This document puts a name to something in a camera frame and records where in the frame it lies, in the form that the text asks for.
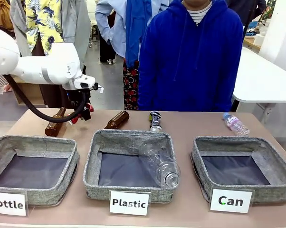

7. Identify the white Plastic label sign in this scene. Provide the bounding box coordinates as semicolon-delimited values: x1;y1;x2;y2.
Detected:
109;190;151;217

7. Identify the brown glass bottle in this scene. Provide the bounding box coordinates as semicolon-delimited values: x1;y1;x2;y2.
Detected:
104;110;130;130
44;106;67;138

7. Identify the person in yellow floral shirt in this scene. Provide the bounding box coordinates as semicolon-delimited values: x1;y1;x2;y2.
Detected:
9;0;91;109

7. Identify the person in light blue shirt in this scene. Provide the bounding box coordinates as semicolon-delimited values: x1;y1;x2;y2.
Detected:
95;0;127;65

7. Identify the large clear plastic bottle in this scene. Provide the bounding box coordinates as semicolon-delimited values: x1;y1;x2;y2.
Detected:
138;142;181;189

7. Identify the white Bottle label sign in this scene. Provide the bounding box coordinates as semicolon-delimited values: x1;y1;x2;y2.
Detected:
0;190;29;217

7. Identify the grey fabric basket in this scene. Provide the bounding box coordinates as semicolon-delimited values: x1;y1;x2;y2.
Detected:
190;136;286;205
0;135;80;207
83;129;177;204

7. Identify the person with blue scarf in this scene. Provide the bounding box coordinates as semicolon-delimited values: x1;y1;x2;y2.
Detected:
123;0;155;111

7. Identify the white Can label sign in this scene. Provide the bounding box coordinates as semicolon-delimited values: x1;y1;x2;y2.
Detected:
209;187;254;214

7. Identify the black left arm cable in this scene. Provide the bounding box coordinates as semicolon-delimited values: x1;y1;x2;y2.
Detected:
2;75;91;124

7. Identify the person in dark jacket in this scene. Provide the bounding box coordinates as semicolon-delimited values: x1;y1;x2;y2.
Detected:
226;0;267;36

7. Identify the dark crushed can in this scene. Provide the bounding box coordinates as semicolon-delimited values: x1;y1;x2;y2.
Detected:
149;110;163;133

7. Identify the person in blue hoodie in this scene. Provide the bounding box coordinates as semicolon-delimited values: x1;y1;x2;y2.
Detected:
137;0;244;113

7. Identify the small plastic bottle pink label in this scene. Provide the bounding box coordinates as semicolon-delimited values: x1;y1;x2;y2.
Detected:
222;112;251;136

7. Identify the mustard yellow garment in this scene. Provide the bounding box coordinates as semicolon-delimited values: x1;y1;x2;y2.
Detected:
0;0;14;30

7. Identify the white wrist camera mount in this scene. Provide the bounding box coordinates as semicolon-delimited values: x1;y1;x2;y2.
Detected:
73;74;105;94

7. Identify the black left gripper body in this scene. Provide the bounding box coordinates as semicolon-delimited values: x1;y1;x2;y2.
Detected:
67;88;92;113

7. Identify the wooden shelf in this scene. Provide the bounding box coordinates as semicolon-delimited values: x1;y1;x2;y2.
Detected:
11;76;45;106

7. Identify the white table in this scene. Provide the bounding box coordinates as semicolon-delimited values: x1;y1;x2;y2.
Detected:
232;47;286;112

